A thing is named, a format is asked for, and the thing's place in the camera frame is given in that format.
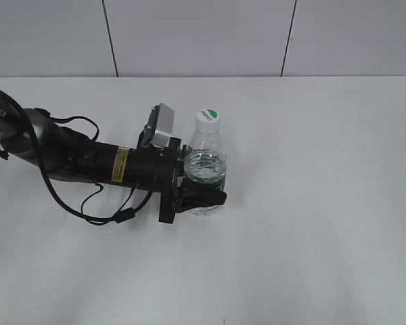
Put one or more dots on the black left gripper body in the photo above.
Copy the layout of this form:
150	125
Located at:
156	170

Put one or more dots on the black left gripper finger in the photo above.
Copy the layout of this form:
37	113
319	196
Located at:
186	150
194	195

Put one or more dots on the clear Cestbon water bottle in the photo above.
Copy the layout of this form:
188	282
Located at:
208	162

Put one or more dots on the white green bottle cap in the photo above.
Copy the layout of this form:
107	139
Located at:
207	121

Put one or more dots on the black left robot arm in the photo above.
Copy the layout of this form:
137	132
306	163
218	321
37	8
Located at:
60	152

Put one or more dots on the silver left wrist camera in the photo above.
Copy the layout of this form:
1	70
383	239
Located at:
159	127

